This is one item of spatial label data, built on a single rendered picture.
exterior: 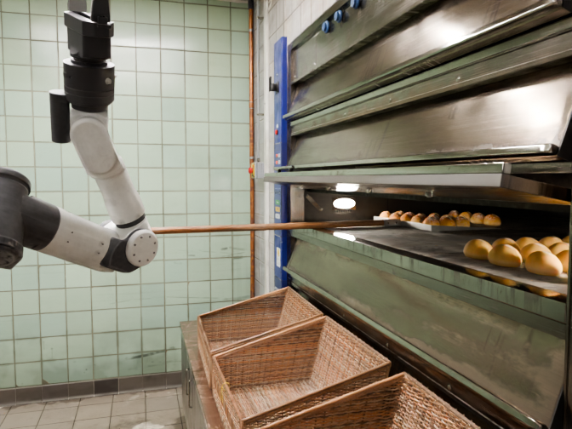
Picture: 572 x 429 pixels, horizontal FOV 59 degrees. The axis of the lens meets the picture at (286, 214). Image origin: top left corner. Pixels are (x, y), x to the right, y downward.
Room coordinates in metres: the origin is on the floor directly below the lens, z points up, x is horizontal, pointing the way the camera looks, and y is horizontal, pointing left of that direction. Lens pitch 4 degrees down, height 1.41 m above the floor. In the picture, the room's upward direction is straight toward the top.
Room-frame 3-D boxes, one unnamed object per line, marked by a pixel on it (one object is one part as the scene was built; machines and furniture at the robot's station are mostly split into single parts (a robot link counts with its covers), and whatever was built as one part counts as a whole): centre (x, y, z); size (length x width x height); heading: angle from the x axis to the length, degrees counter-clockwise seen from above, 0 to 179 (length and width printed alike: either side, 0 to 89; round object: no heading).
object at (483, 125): (1.79, -0.28, 1.54); 1.79 x 0.11 x 0.19; 16
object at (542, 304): (1.80, -0.30, 1.16); 1.80 x 0.06 x 0.04; 16
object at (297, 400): (1.71, -0.02, 0.72); 0.56 x 0.49 x 0.28; 17
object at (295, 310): (2.27, 0.14, 0.72); 0.56 x 0.49 x 0.28; 15
